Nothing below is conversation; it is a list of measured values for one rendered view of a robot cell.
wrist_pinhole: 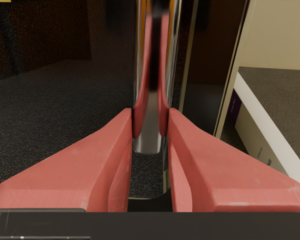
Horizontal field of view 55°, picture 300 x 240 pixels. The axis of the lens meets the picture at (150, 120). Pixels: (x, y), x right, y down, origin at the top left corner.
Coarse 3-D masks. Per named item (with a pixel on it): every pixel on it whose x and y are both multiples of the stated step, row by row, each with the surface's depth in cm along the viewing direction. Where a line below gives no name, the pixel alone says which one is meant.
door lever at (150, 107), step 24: (144, 0) 9; (168, 0) 9; (144, 24) 10; (168, 24) 10; (144, 48) 10; (168, 48) 10; (144, 72) 11; (168, 72) 11; (144, 96) 12; (168, 96) 12; (144, 120) 12; (144, 144) 13
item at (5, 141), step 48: (48, 0) 14; (96, 0) 14; (192, 0) 14; (240, 0) 14; (0, 48) 16; (48, 48) 16; (96, 48) 16; (192, 48) 16; (0, 96) 18; (48, 96) 18; (96, 96) 18; (192, 96) 17; (0, 144) 20; (48, 144) 20; (144, 192) 23
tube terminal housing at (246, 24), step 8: (256, 0) 15; (248, 16) 16; (248, 24) 16; (240, 40) 16; (240, 48) 17; (240, 56) 17; (232, 72) 18; (232, 80) 18; (232, 88) 18; (224, 104) 19; (224, 112) 20; (224, 120) 20; (216, 136) 21
